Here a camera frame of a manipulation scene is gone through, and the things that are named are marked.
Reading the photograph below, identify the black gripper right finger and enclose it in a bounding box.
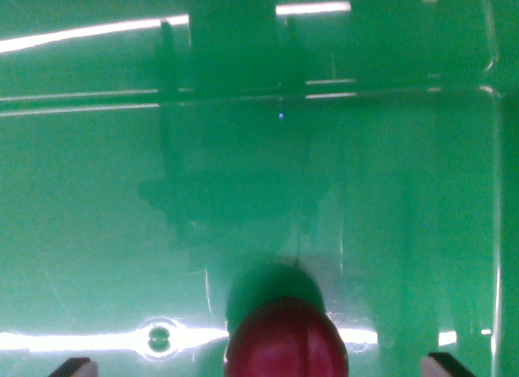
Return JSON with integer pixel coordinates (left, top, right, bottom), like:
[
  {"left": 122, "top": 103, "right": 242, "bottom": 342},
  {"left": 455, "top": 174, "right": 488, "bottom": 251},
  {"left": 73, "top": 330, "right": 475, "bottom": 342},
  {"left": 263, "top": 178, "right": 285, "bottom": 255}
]
[{"left": 420, "top": 352, "right": 476, "bottom": 377}]

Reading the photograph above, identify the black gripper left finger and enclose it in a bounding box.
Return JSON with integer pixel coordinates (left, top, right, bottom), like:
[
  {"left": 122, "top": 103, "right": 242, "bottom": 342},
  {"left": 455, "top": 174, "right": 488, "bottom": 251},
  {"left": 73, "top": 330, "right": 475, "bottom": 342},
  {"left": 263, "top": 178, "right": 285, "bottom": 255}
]
[{"left": 48, "top": 357, "right": 100, "bottom": 377}]

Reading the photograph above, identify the dark red plum fruit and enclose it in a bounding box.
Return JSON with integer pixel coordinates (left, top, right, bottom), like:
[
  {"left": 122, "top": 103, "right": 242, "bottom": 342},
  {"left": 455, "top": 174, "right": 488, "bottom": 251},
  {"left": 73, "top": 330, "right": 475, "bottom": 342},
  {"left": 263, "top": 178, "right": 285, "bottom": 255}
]
[{"left": 224, "top": 296, "right": 350, "bottom": 377}]

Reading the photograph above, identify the green plastic bin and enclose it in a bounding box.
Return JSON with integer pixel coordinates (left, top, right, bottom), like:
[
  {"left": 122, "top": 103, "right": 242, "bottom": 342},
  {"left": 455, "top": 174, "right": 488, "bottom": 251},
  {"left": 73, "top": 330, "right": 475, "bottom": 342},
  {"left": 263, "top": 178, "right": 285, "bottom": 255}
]
[{"left": 0, "top": 0, "right": 519, "bottom": 377}]

